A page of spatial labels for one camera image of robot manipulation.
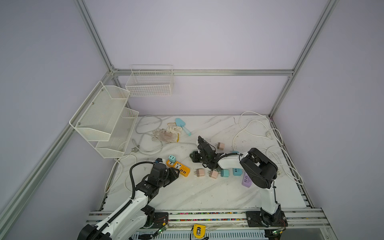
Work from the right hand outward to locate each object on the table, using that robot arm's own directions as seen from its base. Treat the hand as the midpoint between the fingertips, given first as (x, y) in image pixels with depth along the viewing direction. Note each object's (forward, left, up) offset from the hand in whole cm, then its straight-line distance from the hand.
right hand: (190, 155), depth 95 cm
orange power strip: (-11, +3, 0) cm, 11 cm away
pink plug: (+8, -20, -2) cm, 22 cm away
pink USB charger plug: (-12, -15, -1) cm, 19 cm away
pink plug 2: (-11, -7, -1) cm, 13 cm away
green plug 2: (-11, -22, -1) cm, 24 cm away
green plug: (-5, +10, +5) cm, 13 cm away
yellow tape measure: (-40, -6, -2) cm, 41 cm away
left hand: (-14, +6, +4) cm, 15 cm away
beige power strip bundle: (+18, +15, -1) cm, 23 cm away
